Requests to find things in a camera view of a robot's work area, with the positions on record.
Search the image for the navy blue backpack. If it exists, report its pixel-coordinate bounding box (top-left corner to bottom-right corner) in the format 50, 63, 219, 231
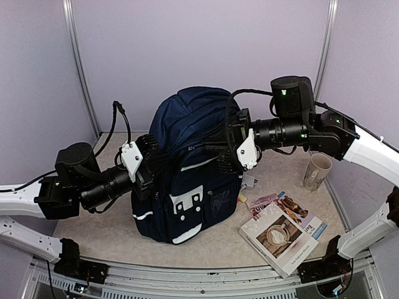
131, 87, 242, 245

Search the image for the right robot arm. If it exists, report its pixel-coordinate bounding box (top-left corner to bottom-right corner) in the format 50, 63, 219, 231
204, 76, 398, 283

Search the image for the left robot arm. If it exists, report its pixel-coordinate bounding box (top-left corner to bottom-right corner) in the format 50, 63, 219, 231
1, 140, 172, 284

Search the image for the yellow highlighter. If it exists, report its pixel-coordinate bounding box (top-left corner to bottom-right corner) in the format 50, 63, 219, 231
238, 196, 247, 203

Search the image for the pink magazine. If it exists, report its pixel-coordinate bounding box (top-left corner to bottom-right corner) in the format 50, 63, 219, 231
246, 193, 278, 217

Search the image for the beige ceramic mug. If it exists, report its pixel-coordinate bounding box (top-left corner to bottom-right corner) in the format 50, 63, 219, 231
302, 153, 332, 192

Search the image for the white coffee cover book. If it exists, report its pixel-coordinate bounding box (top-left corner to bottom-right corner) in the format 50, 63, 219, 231
239, 202, 319, 278

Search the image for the dog cover booklet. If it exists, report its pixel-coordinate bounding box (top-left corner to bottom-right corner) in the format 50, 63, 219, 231
276, 192, 327, 240

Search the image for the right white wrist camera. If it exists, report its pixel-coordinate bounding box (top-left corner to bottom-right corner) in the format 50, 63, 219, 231
218, 127, 261, 174

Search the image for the white charger with cable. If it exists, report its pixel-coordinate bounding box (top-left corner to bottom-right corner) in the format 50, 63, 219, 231
241, 174, 258, 190

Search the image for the right aluminium frame post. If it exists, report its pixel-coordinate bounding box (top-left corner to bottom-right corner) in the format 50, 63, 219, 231
314, 0, 339, 101

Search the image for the aluminium frame post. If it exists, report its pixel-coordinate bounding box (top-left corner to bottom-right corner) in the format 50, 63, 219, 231
314, 0, 339, 101
62, 0, 101, 140

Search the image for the left aluminium frame post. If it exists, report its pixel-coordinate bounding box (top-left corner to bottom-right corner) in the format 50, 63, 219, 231
62, 0, 101, 140

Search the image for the front aluminium rail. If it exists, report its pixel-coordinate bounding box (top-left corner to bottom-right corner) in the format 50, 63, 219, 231
21, 245, 387, 299

